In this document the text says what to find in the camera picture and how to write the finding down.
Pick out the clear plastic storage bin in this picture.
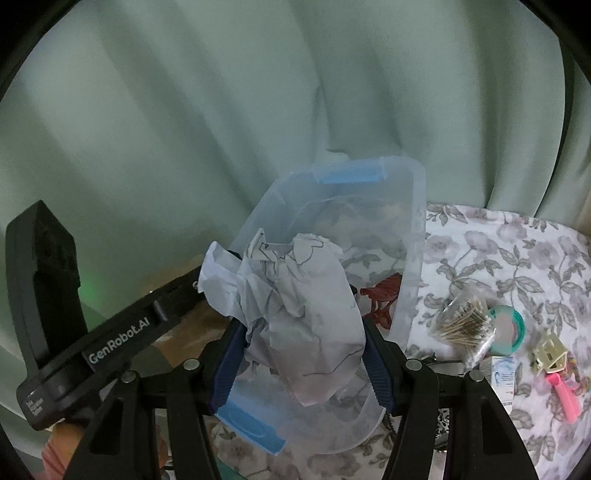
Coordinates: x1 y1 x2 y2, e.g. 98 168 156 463
216 156 426 455

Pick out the teal ring pack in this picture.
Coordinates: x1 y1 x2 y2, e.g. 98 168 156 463
489 305 526 356

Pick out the white paper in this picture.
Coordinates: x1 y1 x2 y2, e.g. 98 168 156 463
197 230 366 407

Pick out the leopard print scrunchie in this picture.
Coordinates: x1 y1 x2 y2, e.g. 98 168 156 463
434 408 451 452

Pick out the red hair clip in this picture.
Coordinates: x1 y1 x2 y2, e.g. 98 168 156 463
360 273 403 330

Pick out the person left hand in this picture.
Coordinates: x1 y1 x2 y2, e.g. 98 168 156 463
41 422 84 480

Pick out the pink hair roller clip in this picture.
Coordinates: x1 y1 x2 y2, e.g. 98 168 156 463
545 372 581 423

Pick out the cotton swab bag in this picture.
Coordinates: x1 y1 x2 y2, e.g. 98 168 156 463
431 285 496 370

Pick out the ear drops box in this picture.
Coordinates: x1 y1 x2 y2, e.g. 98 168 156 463
479 356 517 414

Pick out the green curtain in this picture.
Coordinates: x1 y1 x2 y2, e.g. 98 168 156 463
0 0 591 416

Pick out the beige claw hair clip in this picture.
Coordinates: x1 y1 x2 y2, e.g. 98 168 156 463
532 331 568 375

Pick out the floral blanket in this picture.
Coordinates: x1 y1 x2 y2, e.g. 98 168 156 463
197 199 590 479

